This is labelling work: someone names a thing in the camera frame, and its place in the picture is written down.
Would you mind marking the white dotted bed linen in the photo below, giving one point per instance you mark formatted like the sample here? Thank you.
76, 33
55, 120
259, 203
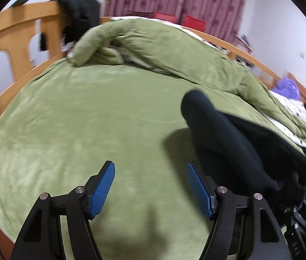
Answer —
293, 108

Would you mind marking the purple plush item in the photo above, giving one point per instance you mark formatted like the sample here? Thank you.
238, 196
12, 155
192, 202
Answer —
287, 88

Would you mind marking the black t-shirt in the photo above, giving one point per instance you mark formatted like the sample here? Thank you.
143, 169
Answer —
236, 146

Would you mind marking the dark green phone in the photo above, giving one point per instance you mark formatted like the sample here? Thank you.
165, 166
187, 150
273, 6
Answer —
20, 2

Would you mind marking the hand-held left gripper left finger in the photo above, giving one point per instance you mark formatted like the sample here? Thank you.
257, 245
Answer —
101, 192

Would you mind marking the red chair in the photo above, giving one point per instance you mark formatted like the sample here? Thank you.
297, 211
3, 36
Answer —
165, 16
194, 23

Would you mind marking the black jacket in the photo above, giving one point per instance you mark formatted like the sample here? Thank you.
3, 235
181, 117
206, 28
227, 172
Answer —
84, 8

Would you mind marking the green bed sheet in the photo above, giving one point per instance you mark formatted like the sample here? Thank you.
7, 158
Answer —
101, 119

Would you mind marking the wooden bed frame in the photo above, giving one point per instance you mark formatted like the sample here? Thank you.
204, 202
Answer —
15, 19

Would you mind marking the green plush duvet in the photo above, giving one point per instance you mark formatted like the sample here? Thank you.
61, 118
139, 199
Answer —
169, 43

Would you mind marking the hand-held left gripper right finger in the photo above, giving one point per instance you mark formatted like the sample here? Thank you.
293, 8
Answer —
200, 192

